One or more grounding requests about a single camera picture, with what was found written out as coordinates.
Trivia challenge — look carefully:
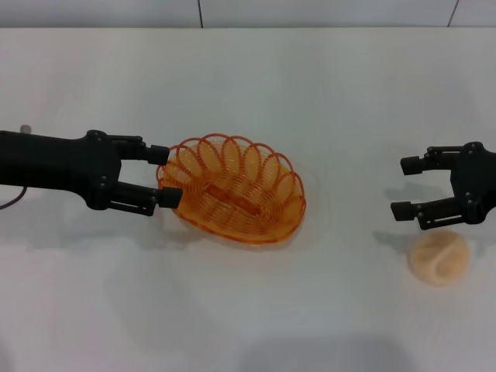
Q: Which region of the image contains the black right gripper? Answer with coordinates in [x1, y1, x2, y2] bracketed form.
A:
[390, 140, 496, 233]

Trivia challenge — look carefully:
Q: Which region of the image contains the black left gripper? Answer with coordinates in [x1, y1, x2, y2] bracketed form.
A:
[0, 129, 184, 218]

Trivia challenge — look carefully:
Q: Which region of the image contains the round pale bread bun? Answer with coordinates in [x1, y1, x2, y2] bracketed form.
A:
[410, 229, 471, 288]

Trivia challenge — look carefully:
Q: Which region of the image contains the orange plastic wire basket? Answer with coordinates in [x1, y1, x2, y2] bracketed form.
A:
[156, 133, 307, 246]

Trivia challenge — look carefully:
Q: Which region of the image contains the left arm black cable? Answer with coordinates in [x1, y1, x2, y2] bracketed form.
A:
[0, 186, 29, 211]

